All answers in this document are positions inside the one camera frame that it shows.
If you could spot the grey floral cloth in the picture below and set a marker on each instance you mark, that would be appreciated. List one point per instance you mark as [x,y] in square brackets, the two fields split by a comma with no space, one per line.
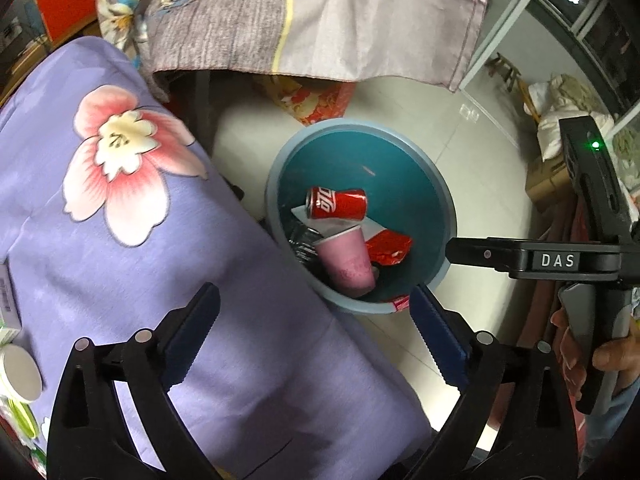
[250,15]

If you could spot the orange board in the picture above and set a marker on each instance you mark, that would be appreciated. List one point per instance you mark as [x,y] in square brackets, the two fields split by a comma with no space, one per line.
[62,5]

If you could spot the purple floral blanket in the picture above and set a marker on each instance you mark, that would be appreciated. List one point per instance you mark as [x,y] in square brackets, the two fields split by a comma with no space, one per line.
[225,240]

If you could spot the person's right forearm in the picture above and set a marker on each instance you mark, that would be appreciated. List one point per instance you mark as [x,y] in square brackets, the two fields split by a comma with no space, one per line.
[615,420]

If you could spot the green white medicine box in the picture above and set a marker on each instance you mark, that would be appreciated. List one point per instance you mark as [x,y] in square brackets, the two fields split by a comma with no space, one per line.
[6,300]

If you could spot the dark red cloth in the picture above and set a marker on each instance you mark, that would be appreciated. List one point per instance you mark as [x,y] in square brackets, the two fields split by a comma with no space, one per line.
[545,300]

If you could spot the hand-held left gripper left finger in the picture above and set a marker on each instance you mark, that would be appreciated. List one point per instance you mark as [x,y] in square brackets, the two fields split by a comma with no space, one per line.
[192,330]

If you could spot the teal plastic bin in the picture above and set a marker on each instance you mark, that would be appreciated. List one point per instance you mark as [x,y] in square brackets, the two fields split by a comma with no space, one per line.
[400,170]

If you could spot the white round lid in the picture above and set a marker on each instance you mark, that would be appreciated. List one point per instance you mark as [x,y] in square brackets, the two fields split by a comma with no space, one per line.
[20,372]

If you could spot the red patterned bag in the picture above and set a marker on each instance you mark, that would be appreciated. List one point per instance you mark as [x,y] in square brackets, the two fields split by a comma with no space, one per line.
[315,102]

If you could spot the red cola can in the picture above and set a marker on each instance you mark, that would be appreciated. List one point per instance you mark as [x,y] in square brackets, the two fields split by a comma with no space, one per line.
[337,203]

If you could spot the pink paper cup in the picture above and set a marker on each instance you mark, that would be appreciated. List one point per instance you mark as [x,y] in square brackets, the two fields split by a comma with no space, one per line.
[347,262]

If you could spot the white cloth pile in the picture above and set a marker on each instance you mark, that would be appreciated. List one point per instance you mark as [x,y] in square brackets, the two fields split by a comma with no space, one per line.
[550,110]

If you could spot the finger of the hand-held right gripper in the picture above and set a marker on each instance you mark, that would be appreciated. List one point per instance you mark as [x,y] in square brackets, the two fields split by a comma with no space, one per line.
[485,255]

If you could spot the wooden stool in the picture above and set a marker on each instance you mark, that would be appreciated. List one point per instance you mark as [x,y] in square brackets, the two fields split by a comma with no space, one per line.
[505,70]

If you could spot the person's right hand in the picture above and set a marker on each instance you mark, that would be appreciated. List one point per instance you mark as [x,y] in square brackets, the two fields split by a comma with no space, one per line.
[617,355]

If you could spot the black wrapper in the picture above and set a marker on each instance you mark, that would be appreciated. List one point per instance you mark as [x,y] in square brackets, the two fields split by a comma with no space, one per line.
[302,242]

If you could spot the cardboard box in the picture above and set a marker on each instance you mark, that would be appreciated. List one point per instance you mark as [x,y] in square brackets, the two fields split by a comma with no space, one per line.
[547,180]

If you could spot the red snack wrapper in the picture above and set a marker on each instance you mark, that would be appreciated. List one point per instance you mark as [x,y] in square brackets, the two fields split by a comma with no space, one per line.
[387,249]

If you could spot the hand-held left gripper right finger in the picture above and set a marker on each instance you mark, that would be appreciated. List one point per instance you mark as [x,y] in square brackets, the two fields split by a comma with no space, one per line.
[440,335]

